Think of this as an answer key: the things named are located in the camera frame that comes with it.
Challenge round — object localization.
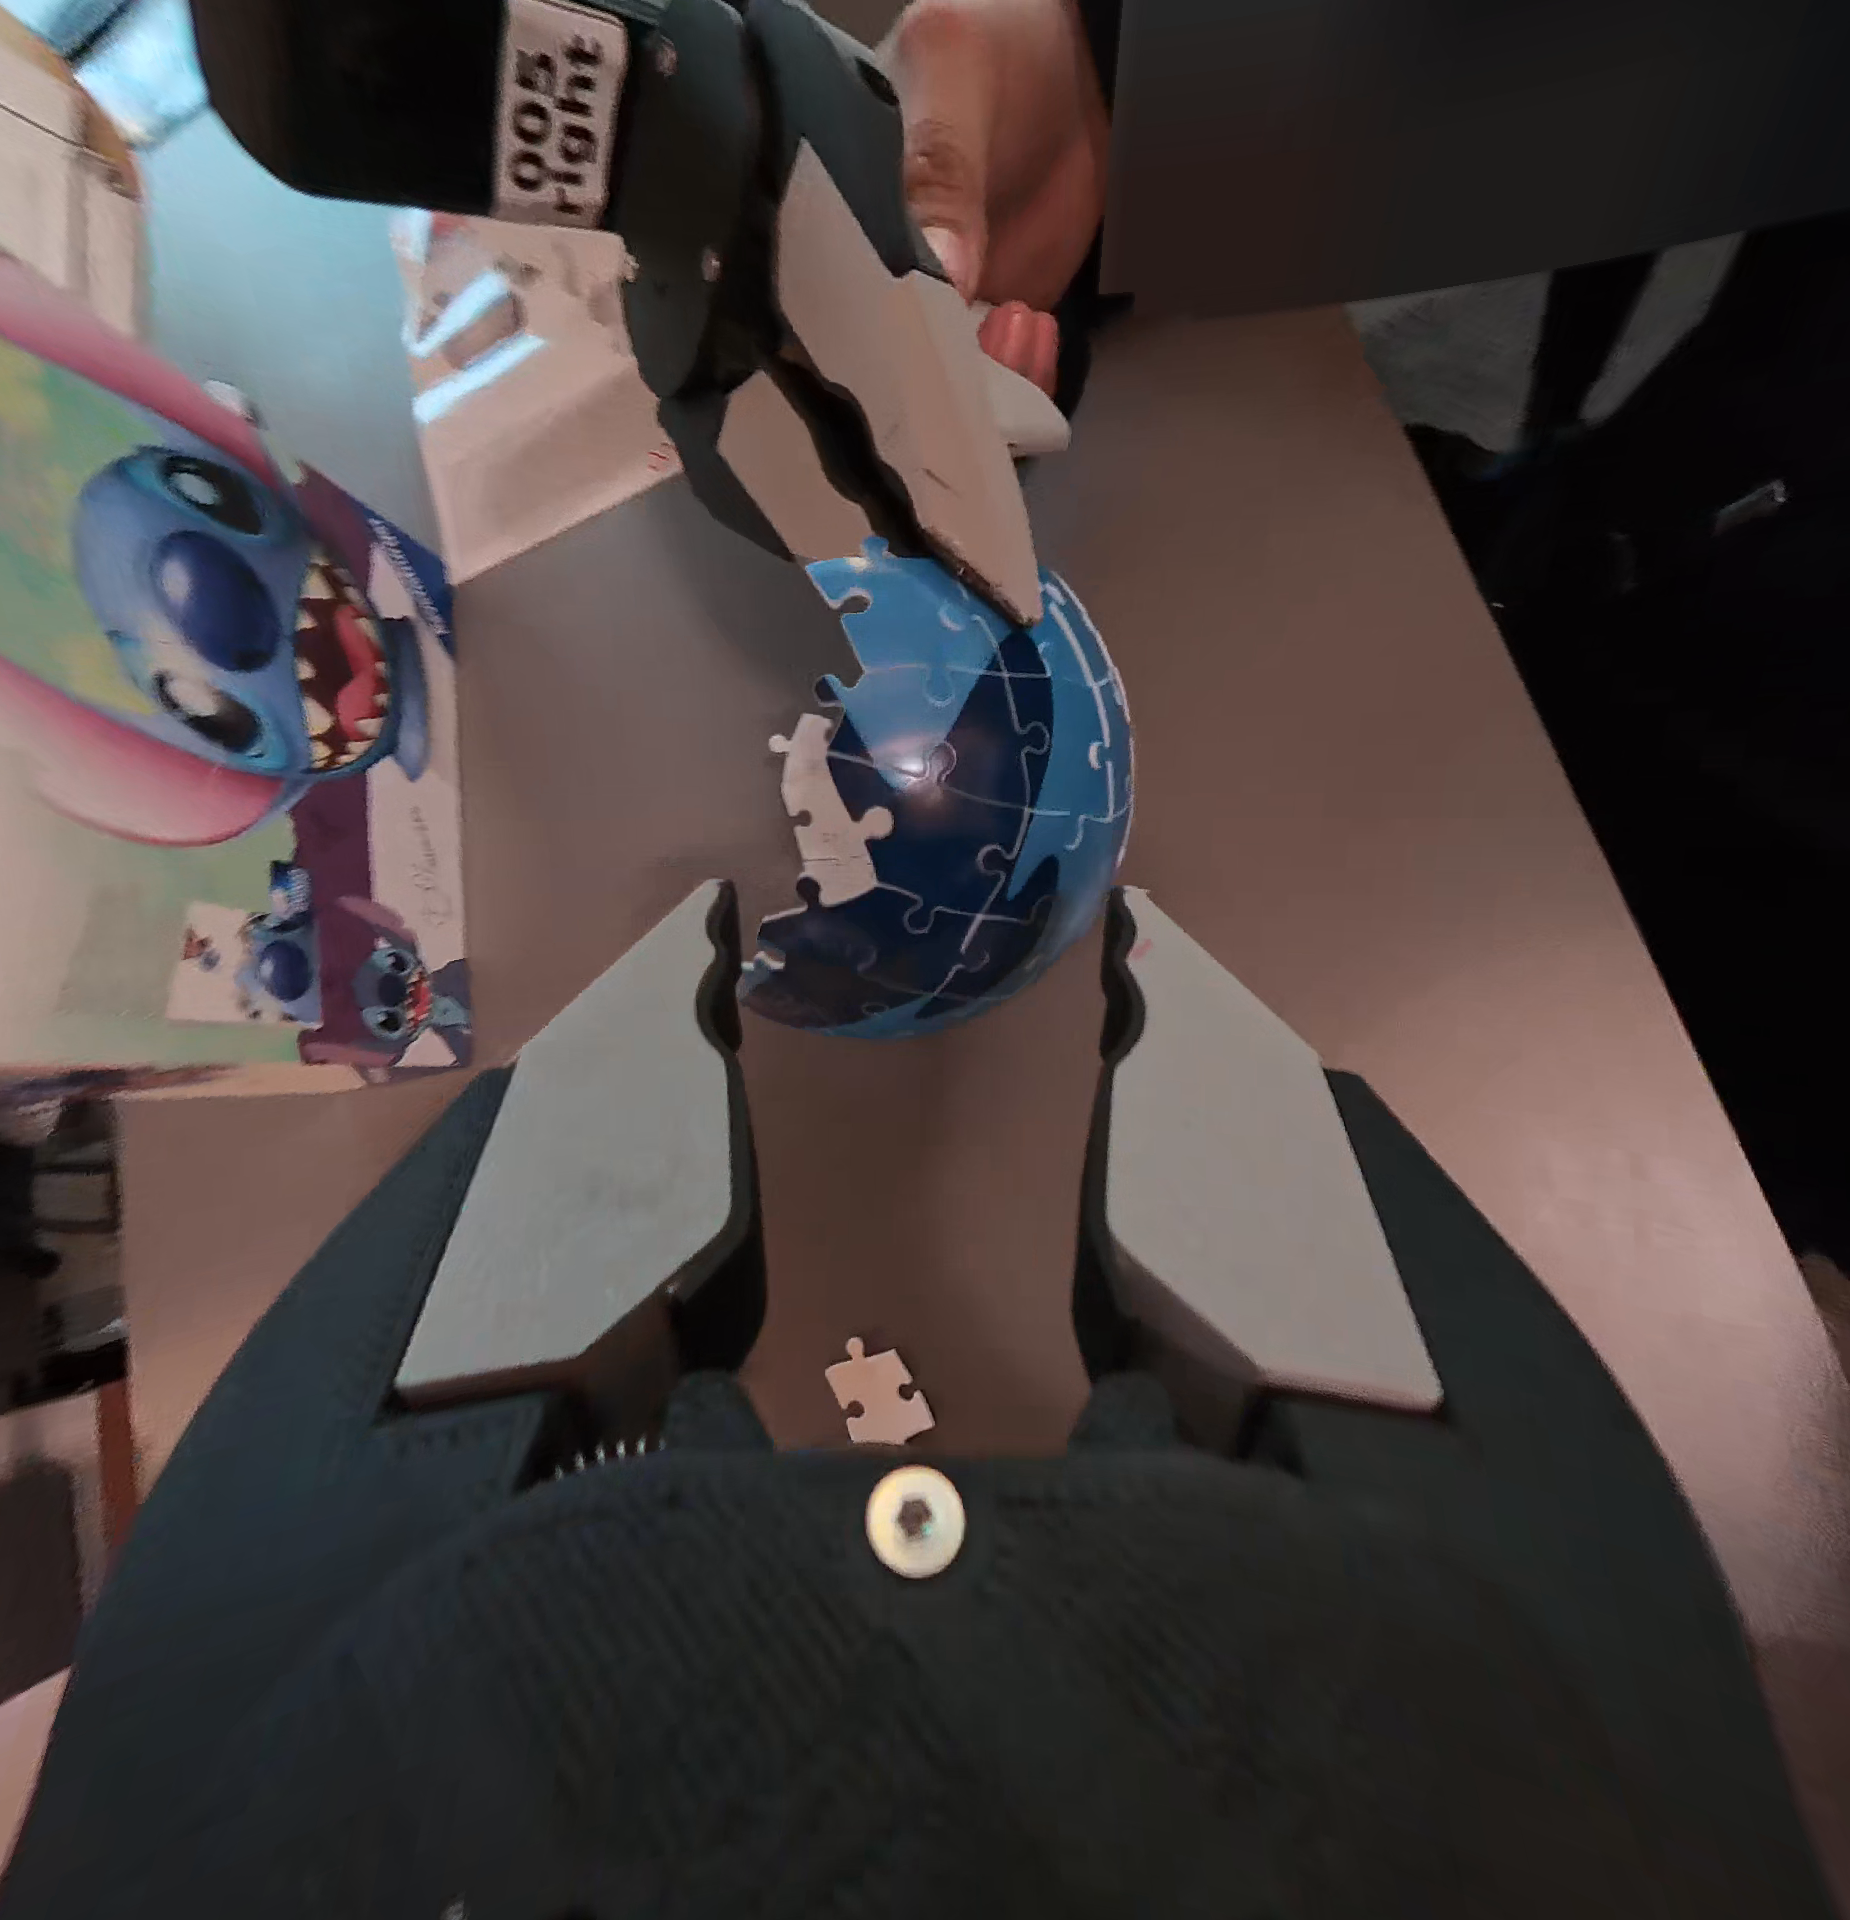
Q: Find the beige cardboard box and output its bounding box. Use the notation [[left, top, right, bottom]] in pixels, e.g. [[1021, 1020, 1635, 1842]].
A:
[[0, 0, 153, 292]]

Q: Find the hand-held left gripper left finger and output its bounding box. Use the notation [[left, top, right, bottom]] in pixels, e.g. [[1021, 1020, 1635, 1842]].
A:
[[397, 880, 776, 1413]]

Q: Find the cartoon puzzle box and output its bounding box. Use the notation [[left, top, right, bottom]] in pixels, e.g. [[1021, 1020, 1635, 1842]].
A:
[[0, 220, 480, 1075]]

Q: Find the white cardboard box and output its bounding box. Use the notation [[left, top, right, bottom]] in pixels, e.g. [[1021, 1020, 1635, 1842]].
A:
[[389, 205, 689, 587]]

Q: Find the white loose puzzle piece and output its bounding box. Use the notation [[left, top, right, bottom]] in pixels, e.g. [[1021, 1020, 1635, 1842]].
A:
[[824, 1335, 939, 1451]]

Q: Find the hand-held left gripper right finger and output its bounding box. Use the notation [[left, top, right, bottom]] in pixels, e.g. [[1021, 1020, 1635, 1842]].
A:
[[1072, 884, 1448, 1414]]

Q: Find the blue and white puzzle ball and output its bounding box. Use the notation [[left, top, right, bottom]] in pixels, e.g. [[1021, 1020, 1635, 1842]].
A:
[[736, 534, 1139, 1040]]

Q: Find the person's right hand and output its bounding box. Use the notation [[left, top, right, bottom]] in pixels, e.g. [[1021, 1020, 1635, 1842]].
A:
[[890, 0, 1119, 372]]

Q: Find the person's right forearm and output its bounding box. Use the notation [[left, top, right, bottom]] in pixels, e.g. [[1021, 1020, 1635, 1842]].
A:
[[1095, 0, 1850, 320]]

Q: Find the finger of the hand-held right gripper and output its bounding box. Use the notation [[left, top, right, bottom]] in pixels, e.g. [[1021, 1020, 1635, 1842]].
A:
[[773, 141, 1050, 633]]

